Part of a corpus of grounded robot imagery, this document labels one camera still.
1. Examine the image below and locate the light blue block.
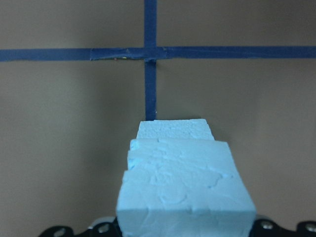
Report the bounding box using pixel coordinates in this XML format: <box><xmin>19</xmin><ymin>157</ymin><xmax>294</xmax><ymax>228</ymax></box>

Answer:
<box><xmin>116</xmin><ymin>138</ymin><xmax>256</xmax><ymax>237</ymax></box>
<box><xmin>136</xmin><ymin>118</ymin><xmax>215</xmax><ymax>140</ymax></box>

